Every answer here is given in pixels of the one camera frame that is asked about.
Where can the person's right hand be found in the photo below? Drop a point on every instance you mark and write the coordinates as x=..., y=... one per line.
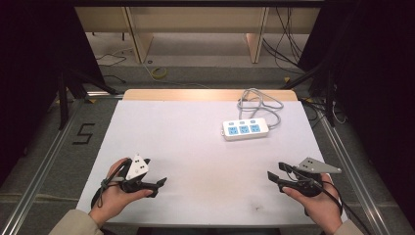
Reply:
x=318, y=205

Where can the black metal stand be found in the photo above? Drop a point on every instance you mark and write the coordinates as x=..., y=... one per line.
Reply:
x=63, y=98
x=330, y=94

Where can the aluminium floor rail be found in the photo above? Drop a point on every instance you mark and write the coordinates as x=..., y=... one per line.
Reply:
x=355, y=176
x=42, y=163

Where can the white power strip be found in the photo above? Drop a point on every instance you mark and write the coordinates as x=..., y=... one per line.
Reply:
x=245, y=129

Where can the wooden table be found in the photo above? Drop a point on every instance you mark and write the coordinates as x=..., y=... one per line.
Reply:
x=195, y=95

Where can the light wooden furniture frame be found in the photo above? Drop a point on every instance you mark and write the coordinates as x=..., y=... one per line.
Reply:
x=195, y=19

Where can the person's left hand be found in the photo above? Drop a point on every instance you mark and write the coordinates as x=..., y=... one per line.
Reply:
x=112, y=196

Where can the white table cover sheet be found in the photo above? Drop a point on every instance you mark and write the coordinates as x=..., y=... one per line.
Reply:
x=195, y=156

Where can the yellow tape roll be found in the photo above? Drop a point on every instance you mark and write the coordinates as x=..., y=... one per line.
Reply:
x=159, y=73

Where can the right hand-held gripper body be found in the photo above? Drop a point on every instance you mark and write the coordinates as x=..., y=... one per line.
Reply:
x=308, y=181

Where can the black curtain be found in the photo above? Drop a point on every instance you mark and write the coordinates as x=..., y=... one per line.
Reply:
x=378, y=81
x=36, y=65

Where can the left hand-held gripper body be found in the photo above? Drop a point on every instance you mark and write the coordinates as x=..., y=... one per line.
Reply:
x=137, y=168

